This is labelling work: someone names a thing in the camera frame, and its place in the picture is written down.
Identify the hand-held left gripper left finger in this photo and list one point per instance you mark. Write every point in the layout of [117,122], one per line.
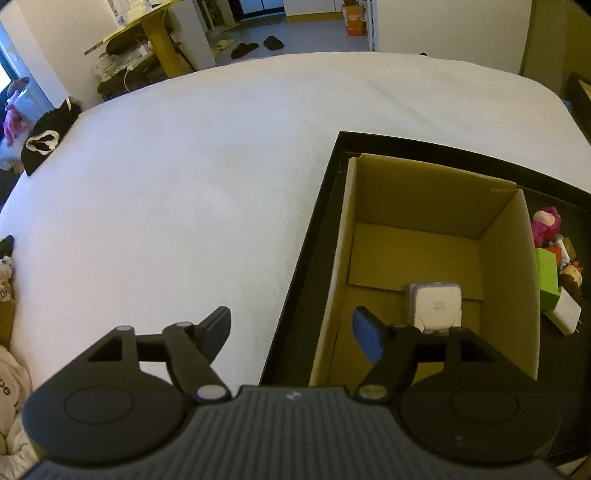
[217,326]

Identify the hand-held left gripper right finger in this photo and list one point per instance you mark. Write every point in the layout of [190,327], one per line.
[367,333]

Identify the small white device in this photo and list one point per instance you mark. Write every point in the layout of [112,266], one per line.
[434,303]

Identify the black tray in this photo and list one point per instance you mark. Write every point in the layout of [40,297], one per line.
[300,295]

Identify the brown cardboard box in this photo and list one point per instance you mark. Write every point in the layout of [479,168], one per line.
[415,240]

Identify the green hexagonal container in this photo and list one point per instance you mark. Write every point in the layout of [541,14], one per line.
[547,277]

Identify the brown-haired doll figurine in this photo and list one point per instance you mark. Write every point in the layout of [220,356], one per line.
[571,276]

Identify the white bed sheet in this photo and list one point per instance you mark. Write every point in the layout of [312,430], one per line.
[184,184]

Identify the flat white box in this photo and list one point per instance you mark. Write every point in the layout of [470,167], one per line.
[565,314]

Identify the pink toy figure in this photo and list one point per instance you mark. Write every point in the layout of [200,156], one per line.
[545,224]

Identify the small white and red toy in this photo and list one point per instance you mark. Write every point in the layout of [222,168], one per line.
[564,247]

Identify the white printed clothing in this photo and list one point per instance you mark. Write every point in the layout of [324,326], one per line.
[11,392]

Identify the black cloth with white print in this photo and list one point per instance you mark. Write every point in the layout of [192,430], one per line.
[46,138]

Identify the black slipper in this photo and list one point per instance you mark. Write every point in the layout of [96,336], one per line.
[274,43]
[244,50]

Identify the pale yellow slipper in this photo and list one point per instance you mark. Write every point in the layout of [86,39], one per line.
[222,46]

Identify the pink plush toy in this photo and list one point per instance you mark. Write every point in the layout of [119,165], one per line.
[13,121]

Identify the yellow round table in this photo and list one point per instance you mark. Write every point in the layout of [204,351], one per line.
[161,32]

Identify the orange cardboard box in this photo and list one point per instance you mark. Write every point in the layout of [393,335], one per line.
[353,21]

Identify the dark wooden furniture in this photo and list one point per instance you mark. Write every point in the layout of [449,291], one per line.
[579,92]

